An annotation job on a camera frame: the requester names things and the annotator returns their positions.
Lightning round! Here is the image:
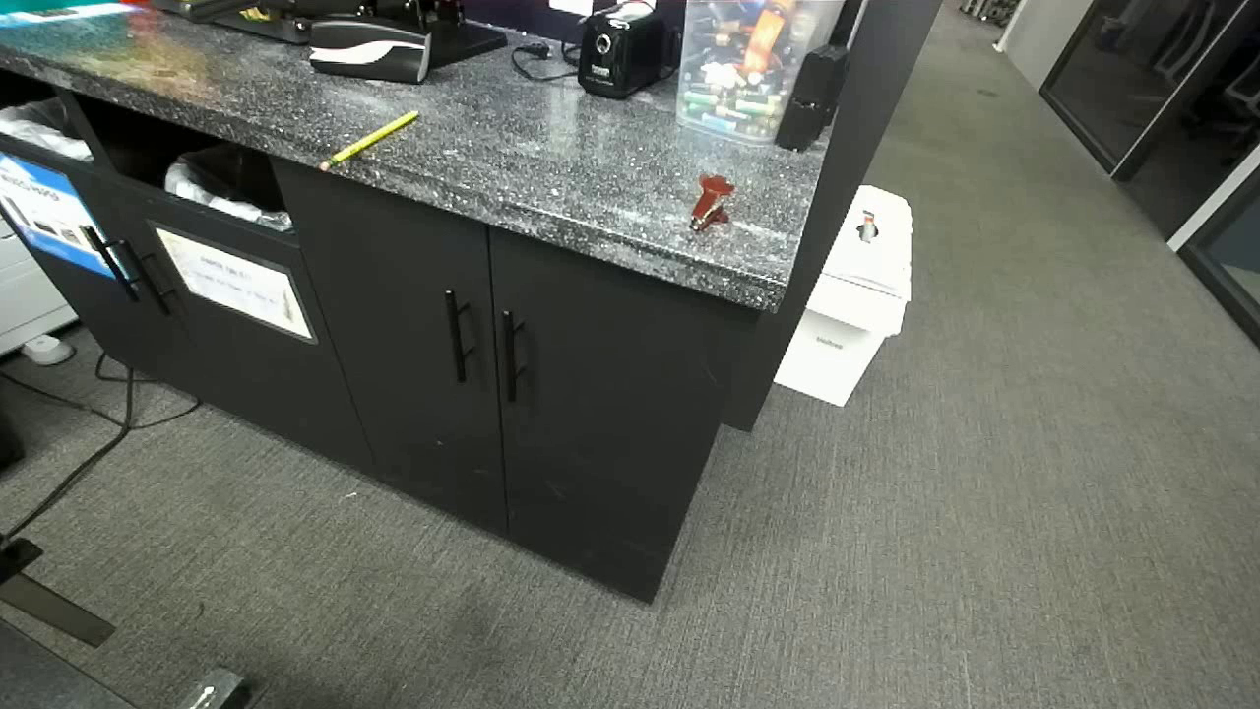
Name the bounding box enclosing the small brown stapler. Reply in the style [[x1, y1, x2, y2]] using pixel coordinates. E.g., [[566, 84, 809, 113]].
[[687, 174, 733, 232]]

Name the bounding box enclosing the black and white large stapler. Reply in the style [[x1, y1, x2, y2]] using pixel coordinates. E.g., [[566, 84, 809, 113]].
[[307, 18, 434, 84]]

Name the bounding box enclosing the black cabinet with doors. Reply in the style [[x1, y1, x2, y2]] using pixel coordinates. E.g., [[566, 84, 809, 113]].
[[0, 69, 803, 606]]

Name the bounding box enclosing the white small trash bin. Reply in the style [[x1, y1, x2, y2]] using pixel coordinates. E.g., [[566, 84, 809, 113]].
[[776, 186, 914, 405]]

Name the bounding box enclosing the black electric pencil sharpener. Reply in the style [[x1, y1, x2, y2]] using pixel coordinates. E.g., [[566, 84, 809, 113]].
[[578, 0, 678, 100]]

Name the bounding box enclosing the clear plastic jar with lid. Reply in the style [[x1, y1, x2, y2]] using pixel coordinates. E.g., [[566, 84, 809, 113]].
[[678, 0, 847, 140]]

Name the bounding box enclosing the yellow pencil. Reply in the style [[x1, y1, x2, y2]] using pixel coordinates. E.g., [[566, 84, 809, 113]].
[[317, 109, 419, 168]]

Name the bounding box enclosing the white label sign on bin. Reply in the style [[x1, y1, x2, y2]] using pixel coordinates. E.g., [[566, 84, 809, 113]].
[[158, 229, 310, 337]]

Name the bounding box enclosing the plastic trash bag liner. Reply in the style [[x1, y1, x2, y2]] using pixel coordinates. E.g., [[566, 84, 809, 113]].
[[166, 144, 291, 232]]

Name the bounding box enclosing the blue and white poster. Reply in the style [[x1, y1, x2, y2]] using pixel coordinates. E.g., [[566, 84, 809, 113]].
[[0, 153, 118, 278]]

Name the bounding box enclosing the black power cord on counter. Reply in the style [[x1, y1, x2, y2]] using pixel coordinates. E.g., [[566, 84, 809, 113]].
[[509, 36, 583, 88]]

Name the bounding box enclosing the black floor cable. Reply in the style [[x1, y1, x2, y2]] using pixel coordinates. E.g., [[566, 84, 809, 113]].
[[0, 341, 207, 546]]

